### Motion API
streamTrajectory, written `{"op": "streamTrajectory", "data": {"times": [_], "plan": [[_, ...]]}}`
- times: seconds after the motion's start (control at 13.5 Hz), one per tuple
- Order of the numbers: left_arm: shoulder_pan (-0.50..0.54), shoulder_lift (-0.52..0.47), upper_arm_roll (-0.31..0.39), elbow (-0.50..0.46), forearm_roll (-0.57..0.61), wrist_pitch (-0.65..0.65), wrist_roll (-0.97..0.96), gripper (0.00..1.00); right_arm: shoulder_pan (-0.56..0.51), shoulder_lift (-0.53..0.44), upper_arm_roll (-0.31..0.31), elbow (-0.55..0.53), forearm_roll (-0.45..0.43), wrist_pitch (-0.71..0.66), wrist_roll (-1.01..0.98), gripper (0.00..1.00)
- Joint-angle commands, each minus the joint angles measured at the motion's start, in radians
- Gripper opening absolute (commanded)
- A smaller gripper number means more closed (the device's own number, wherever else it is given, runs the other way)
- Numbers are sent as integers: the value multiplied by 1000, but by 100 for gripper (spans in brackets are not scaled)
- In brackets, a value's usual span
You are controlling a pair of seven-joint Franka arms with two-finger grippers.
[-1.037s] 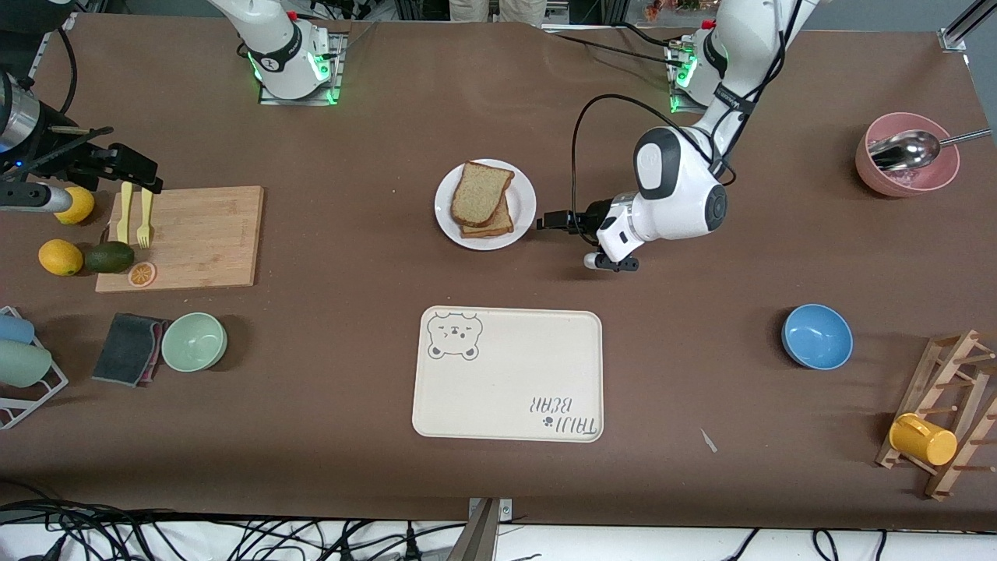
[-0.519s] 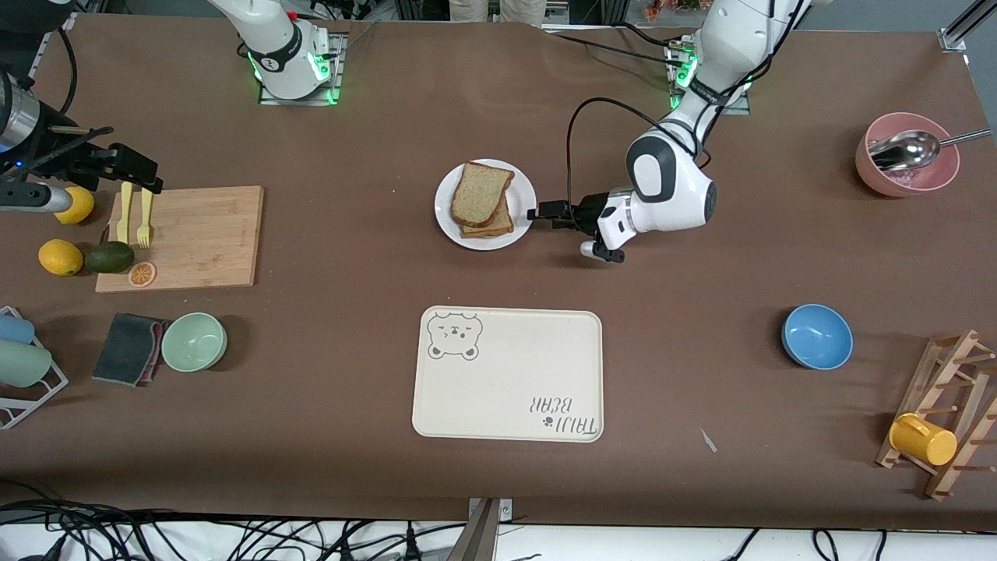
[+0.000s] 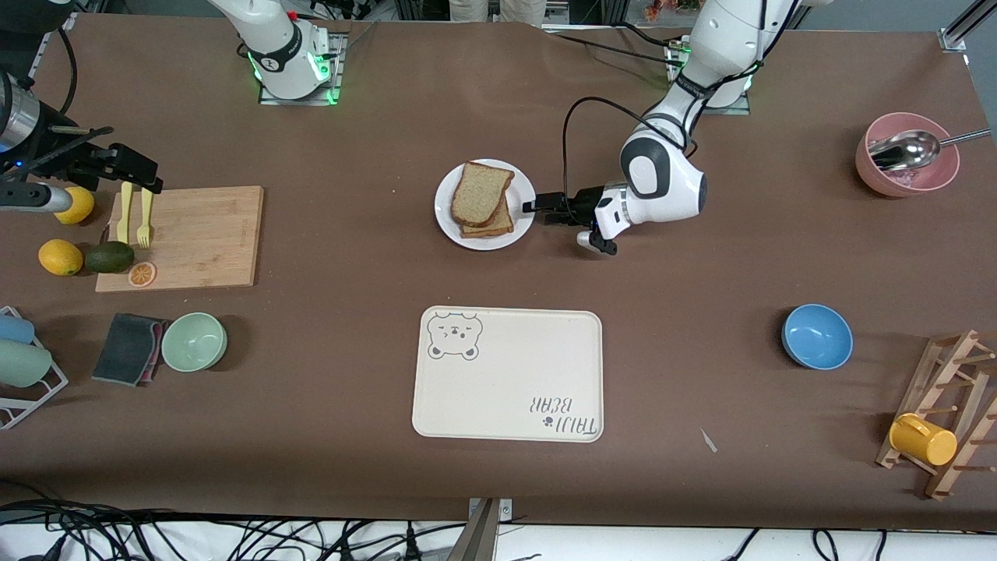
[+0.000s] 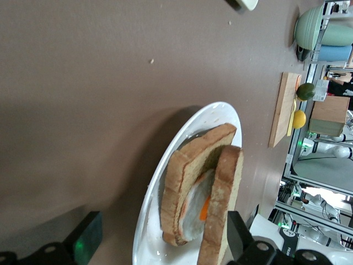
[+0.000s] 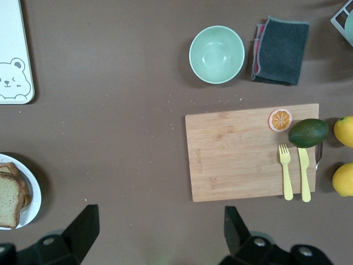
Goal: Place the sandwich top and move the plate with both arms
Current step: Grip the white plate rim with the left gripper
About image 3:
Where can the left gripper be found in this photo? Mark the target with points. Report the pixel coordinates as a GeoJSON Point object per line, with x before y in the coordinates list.
{"type": "Point", "coordinates": [583, 206]}

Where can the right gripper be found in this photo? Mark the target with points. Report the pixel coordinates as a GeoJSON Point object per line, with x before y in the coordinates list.
{"type": "Point", "coordinates": [78, 158]}

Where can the plain brown bread slice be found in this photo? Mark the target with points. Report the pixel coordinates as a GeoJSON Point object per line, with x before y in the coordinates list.
{"type": "Point", "coordinates": [479, 193]}

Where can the white round plate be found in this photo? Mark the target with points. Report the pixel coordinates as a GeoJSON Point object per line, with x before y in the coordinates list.
{"type": "Point", "coordinates": [445, 226]}

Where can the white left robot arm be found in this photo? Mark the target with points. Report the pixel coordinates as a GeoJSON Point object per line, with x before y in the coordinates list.
{"type": "Point", "coordinates": [662, 175]}

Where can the yellow plastic knife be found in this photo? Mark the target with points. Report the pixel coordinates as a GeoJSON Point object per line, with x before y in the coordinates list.
{"type": "Point", "coordinates": [125, 210]}

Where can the yellow plastic fork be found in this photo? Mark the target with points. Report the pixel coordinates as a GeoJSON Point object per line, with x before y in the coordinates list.
{"type": "Point", "coordinates": [145, 216]}

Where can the yellow lemon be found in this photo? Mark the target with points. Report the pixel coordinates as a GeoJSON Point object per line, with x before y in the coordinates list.
{"type": "Point", "coordinates": [60, 258]}
{"type": "Point", "coordinates": [78, 209]}

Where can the dark green avocado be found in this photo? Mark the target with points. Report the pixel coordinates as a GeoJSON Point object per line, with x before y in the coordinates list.
{"type": "Point", "coordinates": [109, 257]}

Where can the wooden cutting board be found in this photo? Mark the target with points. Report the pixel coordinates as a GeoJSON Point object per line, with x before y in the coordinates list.
{"type": "Point", "coordinates": [202, 241]}

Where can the orange slice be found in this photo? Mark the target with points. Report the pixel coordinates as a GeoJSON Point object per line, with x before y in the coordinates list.
{"type": "Point", "coordinates": [142, 274]}

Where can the cream bear print tray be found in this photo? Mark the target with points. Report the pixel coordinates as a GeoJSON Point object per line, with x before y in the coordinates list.
{"type": "Point", "coordinates": [506, 374]}

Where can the grey folded cloth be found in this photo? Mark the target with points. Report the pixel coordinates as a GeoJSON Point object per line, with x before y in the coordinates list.
{"type": "Point", "coordinates": [125, 349]}

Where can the pale green bowl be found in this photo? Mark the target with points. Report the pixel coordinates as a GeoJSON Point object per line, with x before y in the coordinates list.
{"type": "Point", "coordinates": [194, 342]}

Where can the light blue cup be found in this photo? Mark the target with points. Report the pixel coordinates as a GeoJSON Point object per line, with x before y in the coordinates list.
{"type": "Point", "coordinates": [14, 329]}

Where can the person in beige trousers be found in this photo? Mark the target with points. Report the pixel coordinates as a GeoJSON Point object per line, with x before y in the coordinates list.
{"type": "Point", "coordinates": [522, 9]}

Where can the pale green cup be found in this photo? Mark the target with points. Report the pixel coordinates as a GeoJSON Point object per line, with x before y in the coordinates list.
{"type": "Point", "coordinates": [22, 364]}

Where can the small white tape scrap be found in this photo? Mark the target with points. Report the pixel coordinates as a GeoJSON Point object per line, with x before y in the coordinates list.
{"type": "Point", "coordinates": [708, 441]}

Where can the blue bowl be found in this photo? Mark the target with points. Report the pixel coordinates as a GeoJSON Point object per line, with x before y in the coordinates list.
{"type": "Point", "coordinates": [816, 336]}

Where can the pink ribbed bowl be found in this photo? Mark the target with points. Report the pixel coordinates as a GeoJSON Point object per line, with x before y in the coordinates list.
{"type": "Point", "coordinates": [907, 183]}

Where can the metal ladle spoon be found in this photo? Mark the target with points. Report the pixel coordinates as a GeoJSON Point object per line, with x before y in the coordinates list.
{"type": "Point", "coordinates": [903, 149]}

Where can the wooden peg drying rack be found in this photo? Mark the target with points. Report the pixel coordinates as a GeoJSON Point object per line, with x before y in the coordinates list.
{"type": "Point", "coordinates": [946, 351]}

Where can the yellow mug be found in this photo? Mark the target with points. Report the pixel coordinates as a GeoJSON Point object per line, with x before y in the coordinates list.
{"type": "Point", "coordinates": [923, 440]}

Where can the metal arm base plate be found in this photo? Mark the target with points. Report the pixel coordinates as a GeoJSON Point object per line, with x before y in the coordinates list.
{"type": "Point", "coordinates": [336, 74]}
{"type": "Point", "coordinates": [736, 111]}

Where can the metal table edge bracket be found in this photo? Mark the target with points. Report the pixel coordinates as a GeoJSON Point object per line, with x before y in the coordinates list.
{"type": "Point", "coordinates": [481, 538]}

